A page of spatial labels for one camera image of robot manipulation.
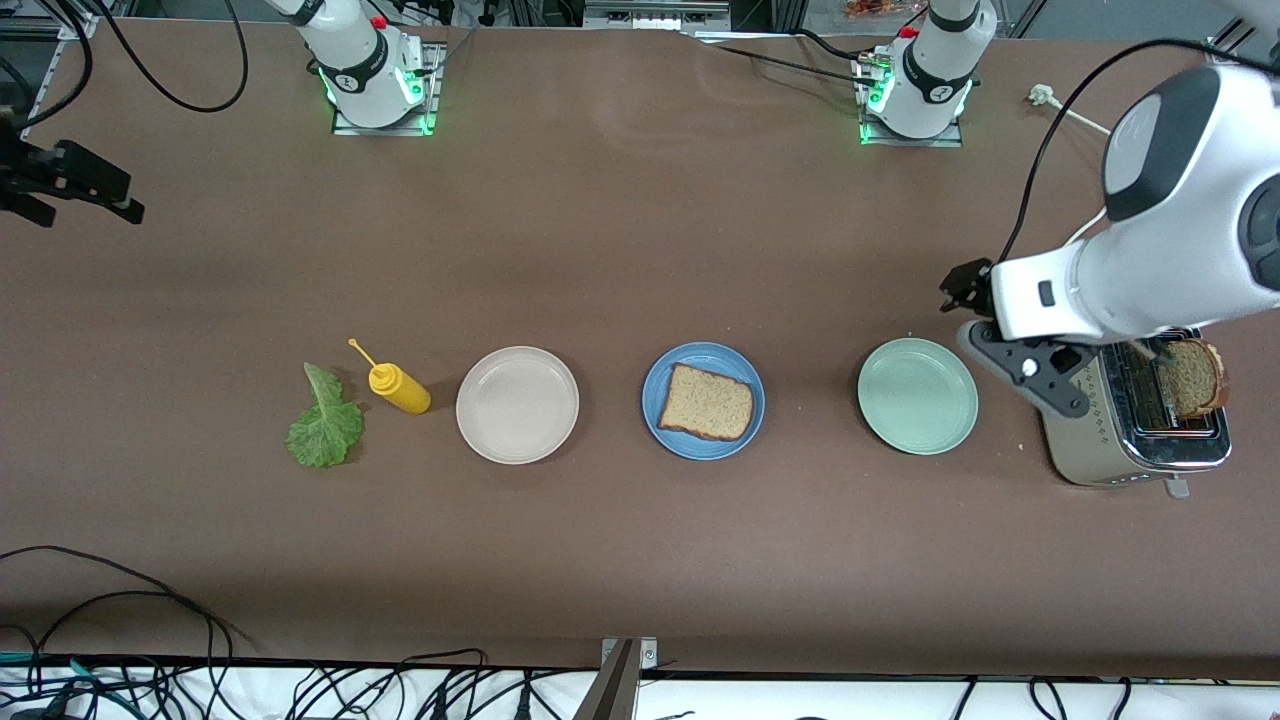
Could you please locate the brown bread slice with crust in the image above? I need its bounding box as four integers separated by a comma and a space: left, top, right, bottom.
657, 362, 756, 442

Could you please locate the green lettuce leaf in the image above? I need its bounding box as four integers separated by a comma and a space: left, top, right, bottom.
285, 362, 365, 469

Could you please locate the yellow mustard squeeze bottle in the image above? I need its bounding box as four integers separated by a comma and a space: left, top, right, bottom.
347, 338, 433, 416

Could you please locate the light green plate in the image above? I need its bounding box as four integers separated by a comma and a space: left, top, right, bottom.
856, 337, 980, 456

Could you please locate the blue plate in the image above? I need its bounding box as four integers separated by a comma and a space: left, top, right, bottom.
641, 341, 767, 461

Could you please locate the beige plate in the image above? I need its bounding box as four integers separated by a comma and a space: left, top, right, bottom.
455, 345, 581, 466

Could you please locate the beige and chrome toaster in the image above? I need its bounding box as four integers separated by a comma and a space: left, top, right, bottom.
1040, 325, 1233, 499

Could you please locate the seeded brown bread slice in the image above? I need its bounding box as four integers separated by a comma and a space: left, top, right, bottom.
1160, 338, 1231, 419

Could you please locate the grey metal power strip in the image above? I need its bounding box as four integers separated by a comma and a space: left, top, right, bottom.
582, 0, 733, 31

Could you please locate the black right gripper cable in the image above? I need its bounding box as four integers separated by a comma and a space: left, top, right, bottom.
0, 0, 94, 131

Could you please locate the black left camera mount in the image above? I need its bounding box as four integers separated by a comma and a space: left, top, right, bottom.
968, 322, 1093, 416

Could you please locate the black looping arm cable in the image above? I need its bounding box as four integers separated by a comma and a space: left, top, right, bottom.
95, 0, 249, 113

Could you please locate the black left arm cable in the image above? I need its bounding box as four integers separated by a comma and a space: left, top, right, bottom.
997, 38, 1280, 263

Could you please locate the white toaster power cord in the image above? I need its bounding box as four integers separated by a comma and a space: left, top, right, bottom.
1028, 84, 1113, 136

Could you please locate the black cable on table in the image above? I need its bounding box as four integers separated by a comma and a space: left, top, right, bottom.
700, 28, 881, 89

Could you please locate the long black loop cable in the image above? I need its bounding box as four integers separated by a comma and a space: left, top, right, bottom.
0, 545, 263, 666

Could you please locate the small metal bracket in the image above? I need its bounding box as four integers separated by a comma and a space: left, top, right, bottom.
600, 637, 659, 673

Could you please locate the metal camera post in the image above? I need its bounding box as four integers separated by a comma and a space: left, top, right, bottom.
575, 640, 641, 720

